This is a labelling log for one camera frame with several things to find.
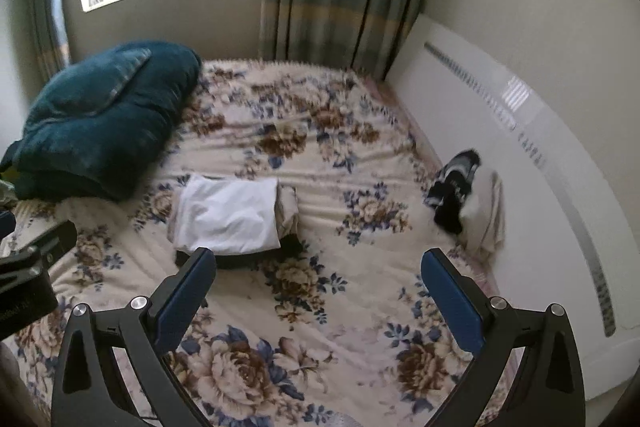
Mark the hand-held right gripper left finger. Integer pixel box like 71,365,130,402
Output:
50,247,217,427

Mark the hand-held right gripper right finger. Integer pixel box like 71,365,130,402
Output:
421,248,587,427

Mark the white t-shirt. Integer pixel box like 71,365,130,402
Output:
167,174,281,256

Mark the cream garment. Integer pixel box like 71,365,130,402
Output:
457,169,506,265

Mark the black and white garment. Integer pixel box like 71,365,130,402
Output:
425,149,482,235

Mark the folded blue quilt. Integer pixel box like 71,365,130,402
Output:
0,41,203,202

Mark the folded beige garment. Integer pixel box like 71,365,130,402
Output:
275,184,301,239

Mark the blue velvet pillow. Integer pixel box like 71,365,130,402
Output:
30,44,153,118

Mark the floral bed blanket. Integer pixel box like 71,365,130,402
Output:
0,57,531,427

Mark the white headboard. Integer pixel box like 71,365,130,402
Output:
385,14,640,403

